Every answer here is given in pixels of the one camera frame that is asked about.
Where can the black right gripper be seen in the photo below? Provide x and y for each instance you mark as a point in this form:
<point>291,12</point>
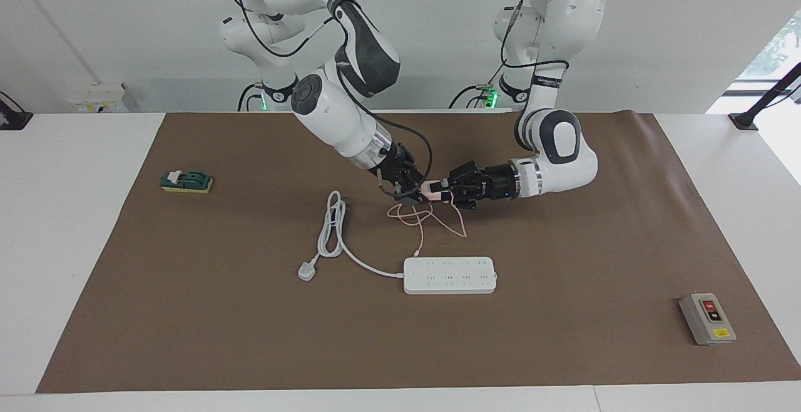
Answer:
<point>397,168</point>

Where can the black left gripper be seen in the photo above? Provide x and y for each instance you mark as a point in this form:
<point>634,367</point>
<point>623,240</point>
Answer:
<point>497,183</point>

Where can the pink charger adapter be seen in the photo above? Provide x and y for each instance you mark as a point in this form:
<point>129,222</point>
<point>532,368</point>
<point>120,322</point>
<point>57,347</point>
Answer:
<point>433,190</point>

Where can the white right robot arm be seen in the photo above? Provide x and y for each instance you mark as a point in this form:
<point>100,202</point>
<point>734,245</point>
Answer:
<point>331,124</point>

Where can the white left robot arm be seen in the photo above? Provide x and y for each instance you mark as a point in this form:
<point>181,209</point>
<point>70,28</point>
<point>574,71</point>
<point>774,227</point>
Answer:
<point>563,11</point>

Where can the white power strip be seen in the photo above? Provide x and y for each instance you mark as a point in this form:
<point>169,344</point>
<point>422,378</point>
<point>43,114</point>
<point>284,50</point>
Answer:
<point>450,274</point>

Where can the white three-pin plug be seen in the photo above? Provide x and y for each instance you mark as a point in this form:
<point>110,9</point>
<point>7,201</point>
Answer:
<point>306,272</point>

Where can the brown table mat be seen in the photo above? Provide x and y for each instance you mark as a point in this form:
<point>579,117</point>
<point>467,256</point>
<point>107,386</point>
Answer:
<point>250,337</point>

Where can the black angled stand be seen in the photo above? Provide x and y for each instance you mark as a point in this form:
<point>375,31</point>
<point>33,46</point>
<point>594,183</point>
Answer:
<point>744,121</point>

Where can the bright window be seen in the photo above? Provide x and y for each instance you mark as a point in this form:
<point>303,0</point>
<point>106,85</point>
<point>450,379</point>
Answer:
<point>782,49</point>

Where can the black table clamp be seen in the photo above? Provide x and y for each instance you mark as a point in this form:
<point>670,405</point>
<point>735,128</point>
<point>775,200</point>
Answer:
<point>15,121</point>

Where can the green knife switch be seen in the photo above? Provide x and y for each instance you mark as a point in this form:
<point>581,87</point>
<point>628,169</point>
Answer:
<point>188,181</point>

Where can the grey on-off switch box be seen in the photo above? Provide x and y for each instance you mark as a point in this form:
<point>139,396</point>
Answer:
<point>707,318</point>

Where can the white wall socket box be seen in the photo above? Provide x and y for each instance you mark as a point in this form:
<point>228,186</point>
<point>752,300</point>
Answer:
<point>100,99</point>

